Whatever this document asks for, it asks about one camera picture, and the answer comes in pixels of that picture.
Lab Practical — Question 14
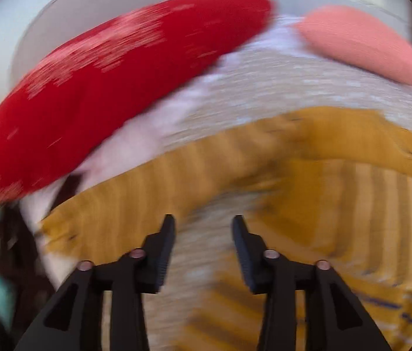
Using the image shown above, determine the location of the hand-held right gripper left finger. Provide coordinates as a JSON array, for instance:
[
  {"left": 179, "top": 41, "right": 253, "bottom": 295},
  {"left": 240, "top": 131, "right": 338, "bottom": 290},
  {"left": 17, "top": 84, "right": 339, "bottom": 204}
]
[{"left": 12, "top": 214, "right": 176, "bottom": 351}]

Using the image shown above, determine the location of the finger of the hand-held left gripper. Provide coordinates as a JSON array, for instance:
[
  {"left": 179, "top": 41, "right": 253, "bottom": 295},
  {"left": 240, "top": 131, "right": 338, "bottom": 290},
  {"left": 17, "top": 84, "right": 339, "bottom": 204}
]
[{"left": 0, "top": 173, "right": 84, "bottom": 300}]

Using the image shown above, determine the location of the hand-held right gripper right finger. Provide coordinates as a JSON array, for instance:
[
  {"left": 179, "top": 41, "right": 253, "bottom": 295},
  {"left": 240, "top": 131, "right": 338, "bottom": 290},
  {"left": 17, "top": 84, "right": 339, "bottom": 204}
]
[{"left": 231, "top": 215, "right": 393, "bottom": 351}]

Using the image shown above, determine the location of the yellow striped sweater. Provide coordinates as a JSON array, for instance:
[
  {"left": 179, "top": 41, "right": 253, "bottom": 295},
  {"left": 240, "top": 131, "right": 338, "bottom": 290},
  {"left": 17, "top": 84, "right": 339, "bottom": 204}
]
[{"left": 40, "top": 106, "right": 412, "bottom": 351}]

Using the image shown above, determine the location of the white bed sheet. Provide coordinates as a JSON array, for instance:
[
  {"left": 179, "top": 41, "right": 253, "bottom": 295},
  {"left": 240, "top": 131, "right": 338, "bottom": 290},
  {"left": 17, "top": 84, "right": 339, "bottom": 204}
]
[{"left": 27, "top": 15, "right": 412, "bottom": 293}]

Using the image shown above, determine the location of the red pillow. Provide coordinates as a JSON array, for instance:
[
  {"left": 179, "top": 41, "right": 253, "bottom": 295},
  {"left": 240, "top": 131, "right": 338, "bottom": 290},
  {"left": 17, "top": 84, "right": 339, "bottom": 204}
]
[{"left": 0, "top": 0, "right": 276, "bottom": 205}]

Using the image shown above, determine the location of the grey rounded headboard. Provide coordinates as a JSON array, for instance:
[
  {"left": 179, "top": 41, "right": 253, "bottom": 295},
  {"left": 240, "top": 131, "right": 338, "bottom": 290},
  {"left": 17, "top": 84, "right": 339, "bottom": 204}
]
[{"left": 8, "top": 0, "right": 177, "bottom": 92}]

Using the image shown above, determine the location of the pink pillow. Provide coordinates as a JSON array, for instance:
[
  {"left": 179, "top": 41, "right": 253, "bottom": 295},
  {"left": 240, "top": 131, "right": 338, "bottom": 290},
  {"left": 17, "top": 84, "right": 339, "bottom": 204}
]
[{"left": 296, "top": 5, "right": 412, "bottom": 91}]

